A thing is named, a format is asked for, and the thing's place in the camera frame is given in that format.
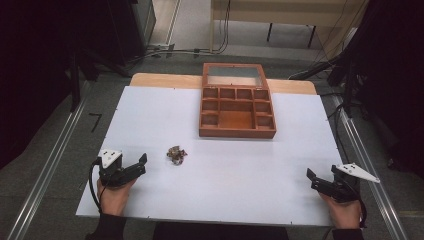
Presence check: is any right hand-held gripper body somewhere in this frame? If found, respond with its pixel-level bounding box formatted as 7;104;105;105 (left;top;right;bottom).
330;162;381;204

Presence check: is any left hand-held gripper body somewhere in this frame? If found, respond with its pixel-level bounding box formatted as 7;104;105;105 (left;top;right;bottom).
97;148;125;188

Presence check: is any small brown ornament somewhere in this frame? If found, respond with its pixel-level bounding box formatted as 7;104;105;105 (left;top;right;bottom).
166;145;188;166

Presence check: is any wooden compartment box with lid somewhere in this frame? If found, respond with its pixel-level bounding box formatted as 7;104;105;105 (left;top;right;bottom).
198;62;277;140

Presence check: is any person's right hand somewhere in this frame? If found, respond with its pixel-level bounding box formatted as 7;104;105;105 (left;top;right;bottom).
319;192;363;231

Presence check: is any person's left hand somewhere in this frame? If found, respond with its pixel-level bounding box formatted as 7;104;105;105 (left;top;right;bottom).
96;177;138;217

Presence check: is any black hex key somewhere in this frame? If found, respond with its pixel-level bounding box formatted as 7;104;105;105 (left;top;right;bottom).
88;112;103;134

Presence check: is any white table cover sheet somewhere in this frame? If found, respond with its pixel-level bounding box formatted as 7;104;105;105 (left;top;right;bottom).
75;85;344;228

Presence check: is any black stand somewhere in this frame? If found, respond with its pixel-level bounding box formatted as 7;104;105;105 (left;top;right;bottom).
328;59;368;119

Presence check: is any person's dark clothed body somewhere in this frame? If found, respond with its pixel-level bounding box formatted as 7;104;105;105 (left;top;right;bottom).
152;221;290;240

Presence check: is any black curtain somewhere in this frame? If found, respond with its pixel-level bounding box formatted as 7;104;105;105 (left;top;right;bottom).
0;0;83;171
346;0;424;181

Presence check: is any dark cabinet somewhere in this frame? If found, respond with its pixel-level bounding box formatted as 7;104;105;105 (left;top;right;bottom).
79;0;157;68

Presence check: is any light wooden bench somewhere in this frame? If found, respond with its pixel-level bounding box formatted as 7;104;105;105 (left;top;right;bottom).
209;0;369;59

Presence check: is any aluminium floor rail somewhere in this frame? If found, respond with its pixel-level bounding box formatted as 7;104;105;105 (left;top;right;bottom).
5;79;94;240
331;94;409;240

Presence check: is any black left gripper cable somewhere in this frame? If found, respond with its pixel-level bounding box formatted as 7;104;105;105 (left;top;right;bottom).
88;157;109;214

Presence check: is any bundle of floor cables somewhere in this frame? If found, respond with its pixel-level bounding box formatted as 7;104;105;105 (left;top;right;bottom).
126;0;233;66

